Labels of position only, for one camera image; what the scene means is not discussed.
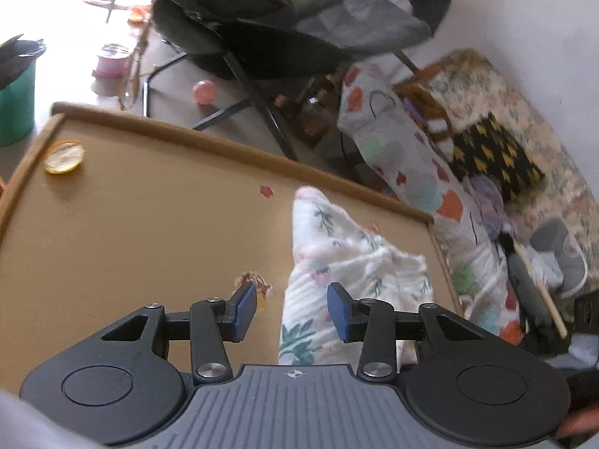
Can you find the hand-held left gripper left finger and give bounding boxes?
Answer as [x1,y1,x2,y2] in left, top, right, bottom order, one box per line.
[100,283,258,382]

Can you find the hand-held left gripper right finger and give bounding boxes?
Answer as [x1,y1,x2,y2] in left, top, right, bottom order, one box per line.
[326,283,485,382]

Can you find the white floral shirt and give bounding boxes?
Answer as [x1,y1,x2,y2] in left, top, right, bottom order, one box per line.
[278,186,434,366]

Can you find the purple clothes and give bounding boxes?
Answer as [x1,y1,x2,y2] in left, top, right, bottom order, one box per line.
[468,175,513,239]

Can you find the quilted heart pattern blanket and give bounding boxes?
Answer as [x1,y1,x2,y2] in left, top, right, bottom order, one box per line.
[337,63,525,344]

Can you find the wooden stick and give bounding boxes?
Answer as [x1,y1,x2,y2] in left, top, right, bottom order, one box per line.
[512,241,569,340]

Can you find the pink ball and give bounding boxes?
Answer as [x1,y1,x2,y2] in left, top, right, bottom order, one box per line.
[193,80,217,105]

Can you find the black yellow tree pattern pillow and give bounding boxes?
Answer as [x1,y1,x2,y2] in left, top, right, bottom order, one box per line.
[451,113,547,202]

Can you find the brown white plush toy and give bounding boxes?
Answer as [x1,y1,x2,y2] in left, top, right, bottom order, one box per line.
[395,79,457,150]

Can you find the grey cloth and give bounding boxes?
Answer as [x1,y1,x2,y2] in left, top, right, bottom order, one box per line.
[508,217,588,337]

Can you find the wooden stool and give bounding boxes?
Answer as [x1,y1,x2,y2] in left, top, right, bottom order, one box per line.
[105,0,164,110]

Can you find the black folding lounge chair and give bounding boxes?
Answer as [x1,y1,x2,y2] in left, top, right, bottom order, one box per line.
[143,0,452,160]

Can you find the floral sofa cover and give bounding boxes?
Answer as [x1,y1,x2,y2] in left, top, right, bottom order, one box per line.
[423,49,599,291]

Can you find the pink toy pot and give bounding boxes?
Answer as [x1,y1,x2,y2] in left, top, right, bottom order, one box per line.
[92,43,134,79]

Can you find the green trash bin black bag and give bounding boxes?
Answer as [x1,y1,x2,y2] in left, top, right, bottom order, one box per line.
[0,35,46,147]

